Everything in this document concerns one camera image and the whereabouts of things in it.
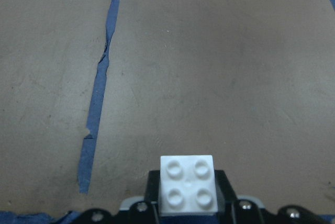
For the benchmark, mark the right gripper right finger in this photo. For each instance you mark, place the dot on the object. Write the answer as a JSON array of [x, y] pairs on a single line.
[[225, 193]]

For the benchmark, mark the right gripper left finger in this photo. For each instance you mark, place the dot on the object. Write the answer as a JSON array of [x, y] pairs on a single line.
[[152, 192]]

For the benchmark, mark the white block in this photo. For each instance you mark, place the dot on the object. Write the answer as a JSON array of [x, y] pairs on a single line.
[[187, 185]]

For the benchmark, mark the brown paper table cover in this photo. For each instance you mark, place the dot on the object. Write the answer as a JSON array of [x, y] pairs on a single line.
[[250, 82]]

